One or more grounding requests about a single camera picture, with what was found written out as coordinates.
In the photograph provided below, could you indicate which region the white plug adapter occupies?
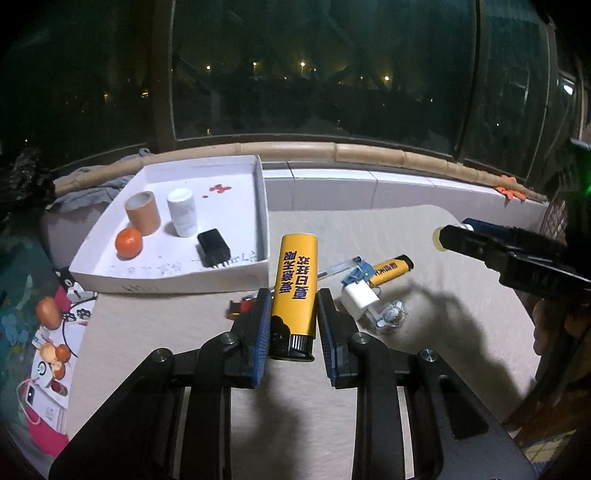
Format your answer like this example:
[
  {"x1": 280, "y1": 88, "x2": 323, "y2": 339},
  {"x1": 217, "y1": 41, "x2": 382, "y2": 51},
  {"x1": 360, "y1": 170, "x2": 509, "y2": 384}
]
[{"x1": 339, "y1": 281, "x2": 379, "y2": 320}]

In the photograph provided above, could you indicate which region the large yellow lighter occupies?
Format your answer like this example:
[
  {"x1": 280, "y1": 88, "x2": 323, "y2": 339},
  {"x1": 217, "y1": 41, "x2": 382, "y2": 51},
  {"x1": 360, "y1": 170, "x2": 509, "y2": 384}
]
[{"x1": 269, "y1": 233, "x2": 318, "y2": 362}]

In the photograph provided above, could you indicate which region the clear cartoon acrylic charm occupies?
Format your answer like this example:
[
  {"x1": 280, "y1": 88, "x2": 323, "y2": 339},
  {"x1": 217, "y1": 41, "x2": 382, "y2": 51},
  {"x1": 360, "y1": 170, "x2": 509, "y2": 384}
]
[{"x1": 376, "y1": 300, "x2": 408, "y2": 331}]

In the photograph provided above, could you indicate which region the metal pen tool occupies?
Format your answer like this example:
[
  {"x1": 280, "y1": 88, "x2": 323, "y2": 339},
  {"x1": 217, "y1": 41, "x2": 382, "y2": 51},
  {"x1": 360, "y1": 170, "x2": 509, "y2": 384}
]
[{"x1": 318, "y1": 256, "x2": 362, "y2": 280}]

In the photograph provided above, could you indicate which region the small glue bottle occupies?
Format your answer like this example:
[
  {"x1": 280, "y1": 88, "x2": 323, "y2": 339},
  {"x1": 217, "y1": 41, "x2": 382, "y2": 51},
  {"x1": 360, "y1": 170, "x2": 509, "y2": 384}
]
[{"x1": 433, "y1": 223, "x2": 475, "y2": 253}]

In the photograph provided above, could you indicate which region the person right hand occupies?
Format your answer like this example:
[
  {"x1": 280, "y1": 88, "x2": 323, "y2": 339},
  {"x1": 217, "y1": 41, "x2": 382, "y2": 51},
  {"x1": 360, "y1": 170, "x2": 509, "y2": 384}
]
[{"x1": 532, "y1": 299, "x2": 590, "y2": 356}]

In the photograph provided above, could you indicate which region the orange plastic clip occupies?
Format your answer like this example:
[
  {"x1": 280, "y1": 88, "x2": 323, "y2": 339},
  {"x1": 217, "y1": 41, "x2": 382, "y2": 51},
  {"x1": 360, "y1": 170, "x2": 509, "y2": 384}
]
[{"x1": 494, "y1": 175, "x2": 527, "y2": 202}]

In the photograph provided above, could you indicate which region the black USB charger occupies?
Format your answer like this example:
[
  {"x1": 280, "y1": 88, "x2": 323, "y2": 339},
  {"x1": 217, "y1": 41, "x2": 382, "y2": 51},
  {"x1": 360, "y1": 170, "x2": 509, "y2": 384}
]
[{"x1": 197, "y1": 229, "x2": 231, "y2": 268}]

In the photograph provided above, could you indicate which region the white shallow tray box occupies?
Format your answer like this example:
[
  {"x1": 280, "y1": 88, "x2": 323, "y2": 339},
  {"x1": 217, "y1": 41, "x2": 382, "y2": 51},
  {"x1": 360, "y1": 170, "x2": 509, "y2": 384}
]
[{"x1": 69, "y1": 155, "x2": 270, "y2": 295}]

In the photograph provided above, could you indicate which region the orange tangerine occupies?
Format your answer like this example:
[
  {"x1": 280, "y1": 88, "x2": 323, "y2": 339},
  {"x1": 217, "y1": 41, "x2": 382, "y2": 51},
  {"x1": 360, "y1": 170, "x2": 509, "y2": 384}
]
[{"x1": 115, "y1": 227, "x2": 143, "y2": 260}]

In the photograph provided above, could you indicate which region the white cylinder container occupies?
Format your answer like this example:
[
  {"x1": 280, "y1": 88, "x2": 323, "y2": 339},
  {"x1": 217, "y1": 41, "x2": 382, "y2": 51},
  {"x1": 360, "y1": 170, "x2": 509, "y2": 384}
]
[{"x1": 166, "y1": 187, "x2": 197, "y2": 238}]

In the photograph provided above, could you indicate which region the brown tape roll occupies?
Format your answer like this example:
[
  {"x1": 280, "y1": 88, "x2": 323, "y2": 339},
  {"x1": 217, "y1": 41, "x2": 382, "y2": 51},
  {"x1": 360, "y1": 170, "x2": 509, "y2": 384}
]
[{"x1": 124, "y1": 191, "x2": 161, "y2": 236}]

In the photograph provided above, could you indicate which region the bamboo pole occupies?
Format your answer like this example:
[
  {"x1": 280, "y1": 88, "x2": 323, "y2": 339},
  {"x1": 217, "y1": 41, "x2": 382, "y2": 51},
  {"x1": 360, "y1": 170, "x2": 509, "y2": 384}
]
[{"x1": 52, "y1": 140, "x2": 551, "y2": 203}]

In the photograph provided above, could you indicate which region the black cat figurine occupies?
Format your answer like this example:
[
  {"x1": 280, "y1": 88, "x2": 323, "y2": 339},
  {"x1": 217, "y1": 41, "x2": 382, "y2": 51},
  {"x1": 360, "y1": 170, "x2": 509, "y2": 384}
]
[{"x1": 53, "y1": 267, "x2": 98, "y2": 305}]

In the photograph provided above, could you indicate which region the red apple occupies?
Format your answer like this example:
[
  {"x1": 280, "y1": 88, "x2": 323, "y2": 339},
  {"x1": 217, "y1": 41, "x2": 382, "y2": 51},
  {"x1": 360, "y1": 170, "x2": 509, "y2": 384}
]
[{"x1": 36, "y1": 297, "x2": 62, "y2": 330}]

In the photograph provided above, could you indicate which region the white product box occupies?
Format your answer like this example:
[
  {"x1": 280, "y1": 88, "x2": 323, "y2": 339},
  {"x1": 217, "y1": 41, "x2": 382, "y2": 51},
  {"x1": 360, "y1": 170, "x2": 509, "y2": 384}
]
[{"x1": 16, "y1": 361, "x2": 66, "y2": 434}]

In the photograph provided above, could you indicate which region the grey cloth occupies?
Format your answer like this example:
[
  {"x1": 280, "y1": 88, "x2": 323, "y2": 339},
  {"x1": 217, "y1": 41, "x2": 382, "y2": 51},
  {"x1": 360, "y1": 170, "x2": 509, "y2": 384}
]
[{"x1": 45, "y1": 147, "x2": 154, "y2": 212}]

